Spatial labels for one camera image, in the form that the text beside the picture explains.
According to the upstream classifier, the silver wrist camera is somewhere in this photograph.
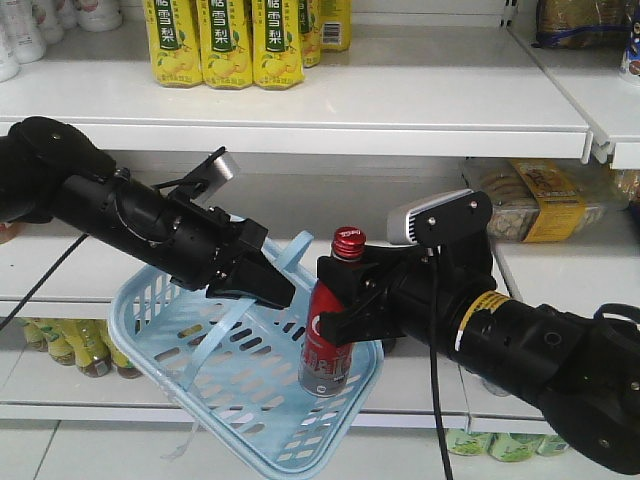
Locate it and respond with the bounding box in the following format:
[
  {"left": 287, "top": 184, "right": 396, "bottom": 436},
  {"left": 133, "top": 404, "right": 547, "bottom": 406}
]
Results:
[{"left": 202, "top": 146, "right": 240, "bottom": 194}]

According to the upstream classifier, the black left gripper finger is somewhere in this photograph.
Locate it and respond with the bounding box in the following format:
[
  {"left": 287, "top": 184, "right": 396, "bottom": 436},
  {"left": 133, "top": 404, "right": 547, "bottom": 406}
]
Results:
[
  {"left": 238, "top": 219, "right": 268, "bottom": 250},
  {"left": 205, "top": 253, "right": 295, "bottom": 308}
]

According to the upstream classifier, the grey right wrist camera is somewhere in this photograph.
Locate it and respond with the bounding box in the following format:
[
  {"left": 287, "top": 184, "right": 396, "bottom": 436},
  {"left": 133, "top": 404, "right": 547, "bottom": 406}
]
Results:
[{"left": 386, "top": 189, "right": 493, "bottom": 247}]

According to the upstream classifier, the yellow pear drink bottle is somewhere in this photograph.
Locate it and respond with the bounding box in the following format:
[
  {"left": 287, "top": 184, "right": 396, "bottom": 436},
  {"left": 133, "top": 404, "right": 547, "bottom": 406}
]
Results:
[
  {"left": 252, "top": 0, "right": 304, "bottom": 90},
  {"left": 320, "top": 0, "right": 352, "bottom": 52},
  {"left": 143, "top": 0, "right": 203, "bottom": 88},
  {"left": 299, "top": 0, "right": 321, "bottom": 68},
  {"left": 197, "top": 0, "right": 253, "bottom": 90}
]

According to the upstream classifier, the white metal shelving unit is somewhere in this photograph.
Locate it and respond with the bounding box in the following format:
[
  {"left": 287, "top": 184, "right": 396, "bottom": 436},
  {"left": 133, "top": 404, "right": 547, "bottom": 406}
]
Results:
[{"left": 1, "top": 1, "right": 639, "bottom": 479}]

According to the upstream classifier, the red Coca-Cola aluminium bottle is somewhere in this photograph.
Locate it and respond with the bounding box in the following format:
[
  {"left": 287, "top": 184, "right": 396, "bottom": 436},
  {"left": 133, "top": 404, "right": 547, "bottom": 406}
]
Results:
[{"left": 298, "top": 226, "right": 366, "bottom": 397}]

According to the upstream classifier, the clear cookie box yellow band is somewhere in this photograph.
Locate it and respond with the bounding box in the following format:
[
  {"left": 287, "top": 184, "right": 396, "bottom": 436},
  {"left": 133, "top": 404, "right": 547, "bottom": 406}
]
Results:
[{"left": 462, "top": 158, "right": 627, "bottom": 243}]

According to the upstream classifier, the yellow lemon tea bottle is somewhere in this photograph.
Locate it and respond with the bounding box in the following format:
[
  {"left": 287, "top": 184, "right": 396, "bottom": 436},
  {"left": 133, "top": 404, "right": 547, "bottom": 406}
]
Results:
[
  {"left": 67, "top": 320, "right": 111, "bottom": 378},
  {"left": 39, "top": 319, "right": 75, "bottom": 366}
]

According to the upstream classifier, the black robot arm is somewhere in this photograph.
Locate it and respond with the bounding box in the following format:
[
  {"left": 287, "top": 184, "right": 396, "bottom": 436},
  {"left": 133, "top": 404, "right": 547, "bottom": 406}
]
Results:
[{"left": 317, "top": 234, "right": 639, "bottom": 475}]

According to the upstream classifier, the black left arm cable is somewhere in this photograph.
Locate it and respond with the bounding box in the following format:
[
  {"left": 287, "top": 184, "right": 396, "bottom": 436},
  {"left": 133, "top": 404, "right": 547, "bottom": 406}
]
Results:
[{"left": 0, "top": 233, "right": 86, "bottom": 331}]

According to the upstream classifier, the brown bread bag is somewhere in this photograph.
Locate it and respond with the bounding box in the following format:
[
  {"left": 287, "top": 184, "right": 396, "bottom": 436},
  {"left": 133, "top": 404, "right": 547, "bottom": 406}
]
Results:
[{"left": 535, "top": 0, "right": 635, "bottom": 49}]

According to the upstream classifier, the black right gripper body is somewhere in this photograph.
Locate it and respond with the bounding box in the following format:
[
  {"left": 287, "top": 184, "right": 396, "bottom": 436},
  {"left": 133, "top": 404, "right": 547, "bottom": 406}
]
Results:
[{"left": 369, "top": 239, "right": 496, "bottom": 350}]

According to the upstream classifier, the light blue plastic basket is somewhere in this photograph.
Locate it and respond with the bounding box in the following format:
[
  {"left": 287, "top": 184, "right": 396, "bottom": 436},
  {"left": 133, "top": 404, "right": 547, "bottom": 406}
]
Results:
[{"left": 108, "top": 232, "right": 384, "bottom": 479}]

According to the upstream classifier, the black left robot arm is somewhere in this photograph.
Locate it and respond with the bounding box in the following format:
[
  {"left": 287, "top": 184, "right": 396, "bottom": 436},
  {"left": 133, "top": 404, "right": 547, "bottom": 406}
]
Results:
[{"left": 1, "top": 117, "right": 295, "bottom": 309}]

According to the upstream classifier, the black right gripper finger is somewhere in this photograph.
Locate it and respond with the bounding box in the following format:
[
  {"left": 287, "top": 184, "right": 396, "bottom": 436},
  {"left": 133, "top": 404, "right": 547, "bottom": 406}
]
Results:
[
  {"left": 316, "top": 245, "right": 415, "bottom": 305},
  {"left": 319, "top": 297, "right": 400, "bottom": 346}
]

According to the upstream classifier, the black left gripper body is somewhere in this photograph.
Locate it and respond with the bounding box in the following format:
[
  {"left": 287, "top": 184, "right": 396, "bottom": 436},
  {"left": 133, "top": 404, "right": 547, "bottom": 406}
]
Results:
[{"left": 157, "top": 194, "right": 264, "bottom": 291}]

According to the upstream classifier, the green drink bottle row right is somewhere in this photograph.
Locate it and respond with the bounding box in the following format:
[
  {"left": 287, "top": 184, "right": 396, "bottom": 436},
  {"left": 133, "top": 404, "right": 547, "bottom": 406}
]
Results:
[{"left": 445, "top": 429, "right": 570, "bottom": 463}]

